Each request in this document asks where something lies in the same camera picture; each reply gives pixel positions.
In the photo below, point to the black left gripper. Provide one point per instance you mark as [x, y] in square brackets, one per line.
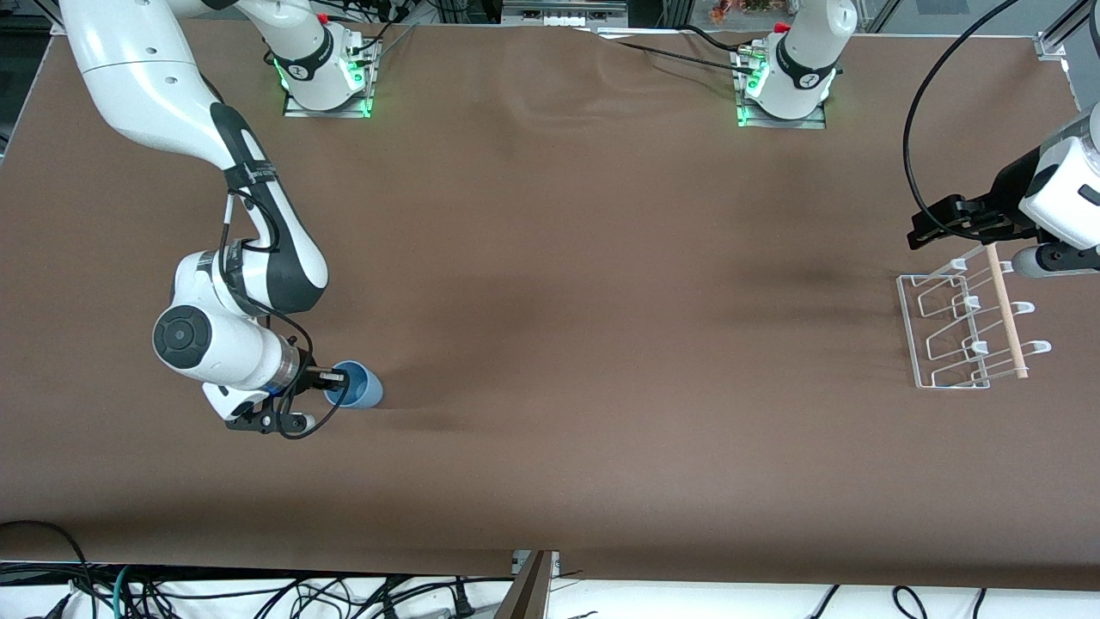
[1007, 196]

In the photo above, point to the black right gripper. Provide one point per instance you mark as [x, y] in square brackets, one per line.
[310, 375]

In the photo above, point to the blue plastic cup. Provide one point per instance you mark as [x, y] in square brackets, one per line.
[365, 391]

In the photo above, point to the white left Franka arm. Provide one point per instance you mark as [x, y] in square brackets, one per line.
[803, 52]

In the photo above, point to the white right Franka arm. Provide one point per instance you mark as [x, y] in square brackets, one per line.
[146, 77]

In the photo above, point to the wooden rack rod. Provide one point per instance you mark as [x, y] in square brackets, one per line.
[1005, 314]

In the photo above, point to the brown table cover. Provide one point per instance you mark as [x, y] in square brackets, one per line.
[550, 344]

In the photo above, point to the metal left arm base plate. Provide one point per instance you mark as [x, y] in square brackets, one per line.
[782, 124]

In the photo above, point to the aluminium frame profile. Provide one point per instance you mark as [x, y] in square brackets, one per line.
[1050, 45]

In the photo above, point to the metal table bracket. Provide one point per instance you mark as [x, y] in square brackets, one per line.
[518, 560]

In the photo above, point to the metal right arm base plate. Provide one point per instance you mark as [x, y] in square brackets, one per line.
[326, 113]

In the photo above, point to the grey network switch box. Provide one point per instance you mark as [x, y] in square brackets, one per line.
[563, 12]

